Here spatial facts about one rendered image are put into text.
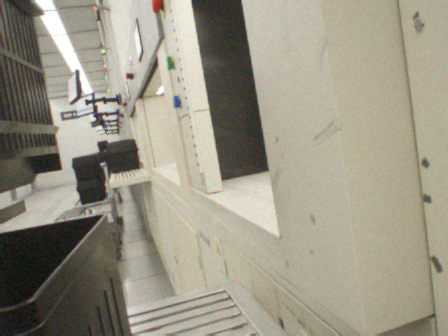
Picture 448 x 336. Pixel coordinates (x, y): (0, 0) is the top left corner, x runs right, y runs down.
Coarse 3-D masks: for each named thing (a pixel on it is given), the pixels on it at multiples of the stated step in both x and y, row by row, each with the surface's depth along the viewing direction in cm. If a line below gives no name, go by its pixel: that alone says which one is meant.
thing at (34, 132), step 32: (0, 0) 33; (32, 0) 39; (0, 32) 32; (32, 32) 41; (0, 64) 31; (32, 64) 39; (0, 96) 30; (32, 96) 38; (0, 128) 29; (32, 128) 36; (0, 160) 29; (32, 160) 40; (0, 192) 35; (0, 224) 37
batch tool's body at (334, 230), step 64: (192, 0) 106; (256, 0) 30; (320, 0) 22; (384, 0) 23; (192, 64) 88; (256, 64) 32; (320, 64) 23; (384, 64) 23; (192, 128) 89; (256, 128) 113; (320, 128) 24; (384, 128) 23; (192, 192) 106; (256, 192) 83; (320, 192) 26; (384, 192) 23; (256, 256) 60; (320, 256) 27; (384, 256) 24; (320, 320) 42; (384, 320) 24
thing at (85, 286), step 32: (64, 224) 48; (96, 224) 42; (0, 256) 47; (32, 256) 48; (64, 256) 48; (96, 256) 38; (0, 288) 47; (32, 288) 48; (64, 288) 28; (96, 288) 37; (0, 320) 22; (32, 320) 22; (64, 320) 27; (96, 320) 35; (128, 320) 49
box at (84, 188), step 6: (84, 180) 424; (90, 180) 423; (96, 180) 424; (78, 186) 419; (84, 186) 421; (90, 186) 422; (96, 186) 423; (102, 186) 428; (78, 192) 420; (84, 192) 421; (90, 192) 423; (96, 192) 425; (102, 192) 428; (84, 198) 422; (90, 198) 423; (96, 198) 425; (102, 198) 427; (84, 204) 422
